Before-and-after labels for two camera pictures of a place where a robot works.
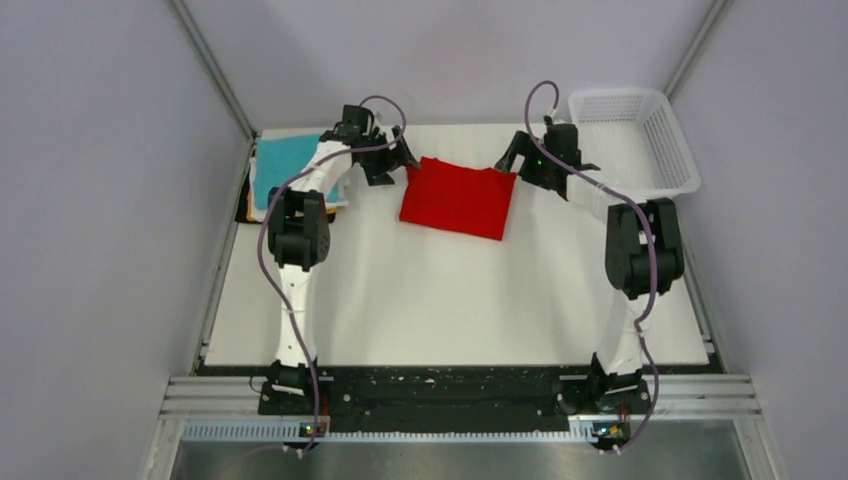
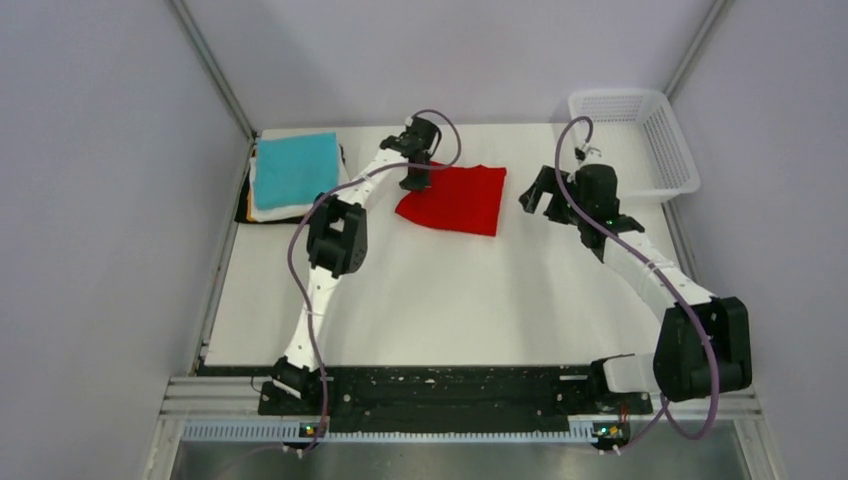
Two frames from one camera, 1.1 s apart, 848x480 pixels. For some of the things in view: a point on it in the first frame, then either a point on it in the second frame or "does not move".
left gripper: [393, 159] -> [415, 184]
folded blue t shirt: [278, 160] does not move
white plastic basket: [635, 139] does not move
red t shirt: [464, 199] does not move
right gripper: [522, 147] -> [545, 183]
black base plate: [447, 400] does not move
